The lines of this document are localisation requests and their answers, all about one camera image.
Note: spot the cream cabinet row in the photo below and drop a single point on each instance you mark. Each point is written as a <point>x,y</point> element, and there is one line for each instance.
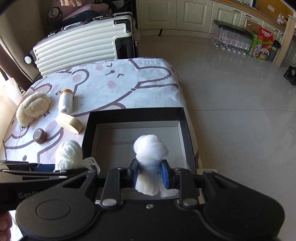
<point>195,18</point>

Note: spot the bear print bed sheet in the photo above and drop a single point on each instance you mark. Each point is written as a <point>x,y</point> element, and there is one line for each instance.
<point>127,83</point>

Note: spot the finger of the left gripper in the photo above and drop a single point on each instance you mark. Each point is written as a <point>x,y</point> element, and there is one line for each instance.
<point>35,167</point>
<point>71,171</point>

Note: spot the beige fringed cloth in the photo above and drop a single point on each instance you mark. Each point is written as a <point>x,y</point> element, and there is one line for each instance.
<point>73,3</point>

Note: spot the white roll with orange cap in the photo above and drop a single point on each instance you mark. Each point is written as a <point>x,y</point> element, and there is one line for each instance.
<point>65,104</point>

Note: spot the brown tape roll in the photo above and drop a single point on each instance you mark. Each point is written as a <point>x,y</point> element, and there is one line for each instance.
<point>39,136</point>

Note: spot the beige masking tape roll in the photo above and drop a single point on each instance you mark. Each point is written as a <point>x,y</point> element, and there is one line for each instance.
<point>69,123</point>

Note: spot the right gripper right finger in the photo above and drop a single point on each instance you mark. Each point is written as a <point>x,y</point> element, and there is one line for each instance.
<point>182,180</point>

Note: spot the pack of water bottles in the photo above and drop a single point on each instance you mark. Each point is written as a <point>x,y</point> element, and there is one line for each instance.
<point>230,37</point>

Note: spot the brown curtain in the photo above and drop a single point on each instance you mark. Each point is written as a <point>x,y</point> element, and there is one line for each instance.
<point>10,68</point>

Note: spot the wooden table leg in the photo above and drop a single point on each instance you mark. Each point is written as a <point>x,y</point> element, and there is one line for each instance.
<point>287,38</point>

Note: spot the cream white yarn ball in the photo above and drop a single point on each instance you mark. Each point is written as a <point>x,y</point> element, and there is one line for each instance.
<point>69,156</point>

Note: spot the pink bag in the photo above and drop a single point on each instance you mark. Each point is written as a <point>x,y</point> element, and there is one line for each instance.
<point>64,12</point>

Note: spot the black trash bin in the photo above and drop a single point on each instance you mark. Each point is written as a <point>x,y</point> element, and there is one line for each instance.
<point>274,49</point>

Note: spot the white cloth bundle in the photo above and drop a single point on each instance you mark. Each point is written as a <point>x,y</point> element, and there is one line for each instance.
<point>150,152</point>

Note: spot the beige plush toy keychain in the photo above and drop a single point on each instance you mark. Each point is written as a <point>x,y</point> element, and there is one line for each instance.
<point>34,106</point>

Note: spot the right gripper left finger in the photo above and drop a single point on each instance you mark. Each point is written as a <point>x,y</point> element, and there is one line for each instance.
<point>116,180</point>

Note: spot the white ribbed suitcase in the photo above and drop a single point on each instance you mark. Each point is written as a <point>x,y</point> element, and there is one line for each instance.
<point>101,38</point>

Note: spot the black open box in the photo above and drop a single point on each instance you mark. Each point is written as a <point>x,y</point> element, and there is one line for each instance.
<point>111,134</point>

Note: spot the red green snack carton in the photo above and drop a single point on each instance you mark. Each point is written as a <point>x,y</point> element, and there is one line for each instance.
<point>261,43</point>

